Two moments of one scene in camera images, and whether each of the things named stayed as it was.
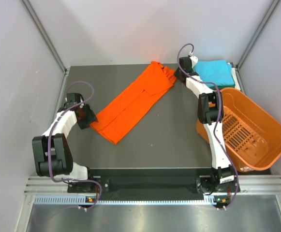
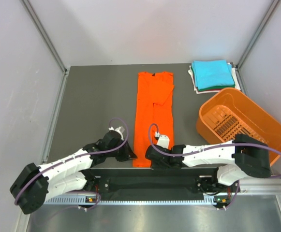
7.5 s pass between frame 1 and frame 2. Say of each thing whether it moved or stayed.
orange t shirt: moved
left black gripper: moved
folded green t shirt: stayed
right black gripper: moved
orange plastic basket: stayed
